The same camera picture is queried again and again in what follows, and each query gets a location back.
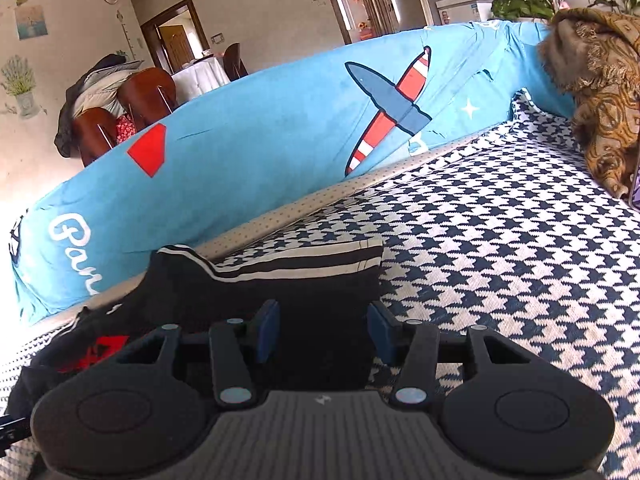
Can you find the brown patterned throw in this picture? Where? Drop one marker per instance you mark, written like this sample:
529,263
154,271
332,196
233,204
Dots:
600,110

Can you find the brown wooden chair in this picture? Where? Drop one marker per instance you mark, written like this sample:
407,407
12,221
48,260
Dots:
147,95
95,135

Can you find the black shirt with red print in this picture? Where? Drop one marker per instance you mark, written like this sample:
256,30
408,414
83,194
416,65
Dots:
300,285

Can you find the small wall picture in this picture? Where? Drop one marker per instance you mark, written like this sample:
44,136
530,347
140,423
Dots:
31,22

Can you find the pale purple board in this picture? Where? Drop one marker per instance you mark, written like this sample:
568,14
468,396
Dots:
635,185

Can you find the houndstooth blanket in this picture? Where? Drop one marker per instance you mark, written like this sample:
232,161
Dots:
500,260

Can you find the lavender pot wall sticker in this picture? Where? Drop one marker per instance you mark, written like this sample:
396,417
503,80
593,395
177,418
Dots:
20,85

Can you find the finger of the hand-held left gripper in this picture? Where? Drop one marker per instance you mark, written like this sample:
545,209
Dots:
15,432

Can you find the white-clothed table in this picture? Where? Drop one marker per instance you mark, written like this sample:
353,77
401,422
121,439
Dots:
200,77

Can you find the far wooden doorway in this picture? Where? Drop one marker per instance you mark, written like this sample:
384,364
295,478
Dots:
175,40

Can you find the dark jacket pile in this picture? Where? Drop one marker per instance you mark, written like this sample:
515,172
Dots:
75,105

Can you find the white chest freezer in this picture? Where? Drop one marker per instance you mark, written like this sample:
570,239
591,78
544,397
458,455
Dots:
465,7

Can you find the red floral cloth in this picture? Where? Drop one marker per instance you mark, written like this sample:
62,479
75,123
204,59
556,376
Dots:
124,127

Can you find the dark chair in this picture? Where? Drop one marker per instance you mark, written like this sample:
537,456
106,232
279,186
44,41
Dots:
234,62

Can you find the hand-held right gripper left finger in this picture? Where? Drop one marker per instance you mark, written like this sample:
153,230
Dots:
268,332

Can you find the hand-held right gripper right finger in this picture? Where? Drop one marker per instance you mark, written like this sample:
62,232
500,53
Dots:
380,332

